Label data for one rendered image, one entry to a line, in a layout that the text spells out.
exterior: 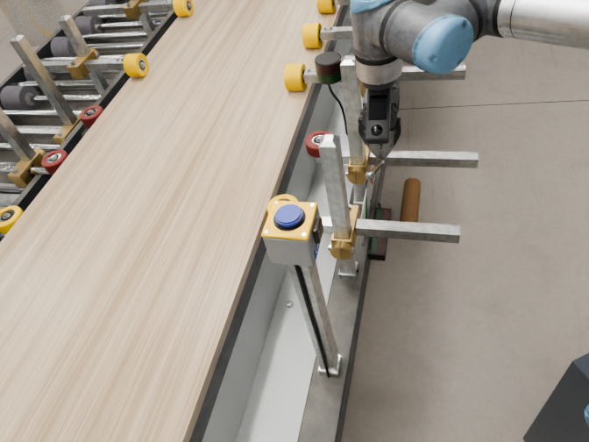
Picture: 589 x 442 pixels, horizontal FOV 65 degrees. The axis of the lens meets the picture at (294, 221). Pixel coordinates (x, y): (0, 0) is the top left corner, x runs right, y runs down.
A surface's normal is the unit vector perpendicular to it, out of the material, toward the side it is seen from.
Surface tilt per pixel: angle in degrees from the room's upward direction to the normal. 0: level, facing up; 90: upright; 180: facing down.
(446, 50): 90
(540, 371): 0
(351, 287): 0
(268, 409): 0
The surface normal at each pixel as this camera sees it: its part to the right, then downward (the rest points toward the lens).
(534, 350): -0.18, -0.65
